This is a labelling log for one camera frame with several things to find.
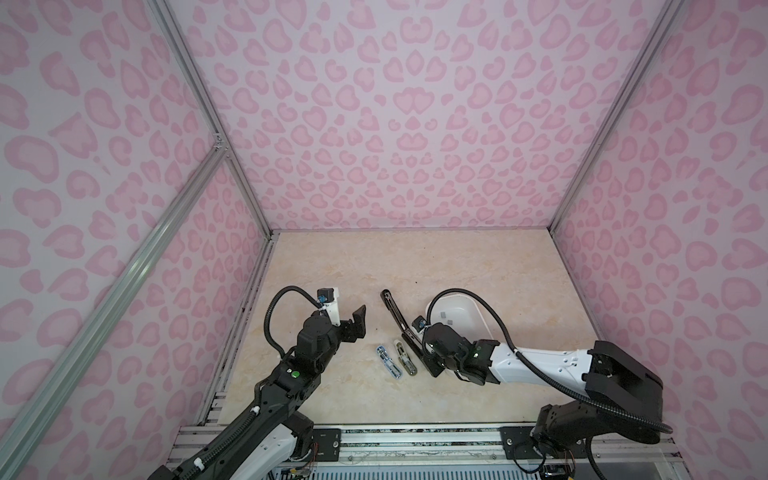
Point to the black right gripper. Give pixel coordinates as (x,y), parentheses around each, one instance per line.
(426,357)

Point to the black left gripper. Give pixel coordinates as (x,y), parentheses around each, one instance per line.
(350,334)

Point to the blue small stapler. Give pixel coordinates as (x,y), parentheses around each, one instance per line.
(388,363)

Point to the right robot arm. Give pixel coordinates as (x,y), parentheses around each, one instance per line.
(610,392)

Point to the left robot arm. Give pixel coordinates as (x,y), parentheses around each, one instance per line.
(271,430)

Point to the white plastic tray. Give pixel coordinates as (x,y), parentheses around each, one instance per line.
(467,317)

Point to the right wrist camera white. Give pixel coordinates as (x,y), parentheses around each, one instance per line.
(419,324)

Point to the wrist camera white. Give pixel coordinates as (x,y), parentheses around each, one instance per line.
(419,324)
(328,299)

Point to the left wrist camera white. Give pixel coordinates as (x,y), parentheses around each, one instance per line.
(328,299)

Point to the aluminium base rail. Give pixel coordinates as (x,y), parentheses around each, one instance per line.
(463,451)

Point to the aluminium frame corner post left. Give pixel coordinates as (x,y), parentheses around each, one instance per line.
(179,47)

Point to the aluminium frame corner post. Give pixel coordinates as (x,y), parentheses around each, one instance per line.
(179,47)
(665,23)

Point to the aluminium diagonal frame bar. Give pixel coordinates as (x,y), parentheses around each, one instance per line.
(39,413)

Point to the aluminium frame corner post right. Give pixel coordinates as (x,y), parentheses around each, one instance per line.
(665,23)

